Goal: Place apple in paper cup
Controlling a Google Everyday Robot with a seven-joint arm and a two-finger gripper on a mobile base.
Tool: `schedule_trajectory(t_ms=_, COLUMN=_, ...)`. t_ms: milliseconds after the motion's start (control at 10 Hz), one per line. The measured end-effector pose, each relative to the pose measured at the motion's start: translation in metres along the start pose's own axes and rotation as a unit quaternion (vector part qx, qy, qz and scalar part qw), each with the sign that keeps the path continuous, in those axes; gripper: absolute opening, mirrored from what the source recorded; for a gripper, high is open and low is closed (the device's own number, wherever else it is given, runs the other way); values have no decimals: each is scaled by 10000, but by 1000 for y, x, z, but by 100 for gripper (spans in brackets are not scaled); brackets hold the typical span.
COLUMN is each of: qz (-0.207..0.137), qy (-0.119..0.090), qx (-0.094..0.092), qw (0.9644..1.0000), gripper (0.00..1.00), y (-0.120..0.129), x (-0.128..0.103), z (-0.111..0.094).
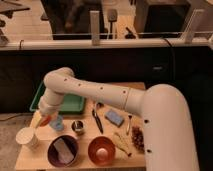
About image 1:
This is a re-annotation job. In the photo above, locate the blue sponge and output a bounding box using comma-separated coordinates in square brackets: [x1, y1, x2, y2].
[105, 110, 124, 127]

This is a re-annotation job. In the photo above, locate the light blue plastic cup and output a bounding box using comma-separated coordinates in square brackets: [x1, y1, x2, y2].
[49, 115, 64, 131]

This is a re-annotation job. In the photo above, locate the dark purple bowl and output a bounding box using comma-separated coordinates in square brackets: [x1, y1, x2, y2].
[47, 135, 79, 168]

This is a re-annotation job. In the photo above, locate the copper orange bowl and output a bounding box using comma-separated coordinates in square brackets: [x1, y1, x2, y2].
[88, 136, 116, 166]

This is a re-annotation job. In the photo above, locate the bunch of dark grapes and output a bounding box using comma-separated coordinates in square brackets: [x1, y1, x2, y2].
[132, 126, 144, 152]

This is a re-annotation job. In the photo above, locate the white angled post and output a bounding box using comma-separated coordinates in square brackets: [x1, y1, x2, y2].
[181, 9, 204, 44]

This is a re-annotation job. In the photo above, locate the orange apple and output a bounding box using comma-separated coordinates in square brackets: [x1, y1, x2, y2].
[39, 116, 51, 127]

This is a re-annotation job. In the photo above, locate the green plastic tray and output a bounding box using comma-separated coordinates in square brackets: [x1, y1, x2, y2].
[29, 82, 85, 114]

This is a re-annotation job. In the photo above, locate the black handled spoon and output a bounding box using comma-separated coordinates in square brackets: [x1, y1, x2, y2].
[92, 102, 103, 134]

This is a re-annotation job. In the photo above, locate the white paper cup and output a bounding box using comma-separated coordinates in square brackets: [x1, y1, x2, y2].
[16, 127, 38, 149]

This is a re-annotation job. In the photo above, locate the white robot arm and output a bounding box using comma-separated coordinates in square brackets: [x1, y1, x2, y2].
[38, 67, 200, 171]

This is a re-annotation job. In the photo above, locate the grey cloth in bowl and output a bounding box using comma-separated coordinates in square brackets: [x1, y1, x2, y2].
[54, 138, 74, 164]

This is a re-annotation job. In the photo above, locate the white vertical post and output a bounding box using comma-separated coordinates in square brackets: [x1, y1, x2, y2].
[90, 11, 100, 46]

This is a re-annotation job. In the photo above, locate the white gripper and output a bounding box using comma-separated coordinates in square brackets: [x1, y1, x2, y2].
[38, 96, 61, 116]

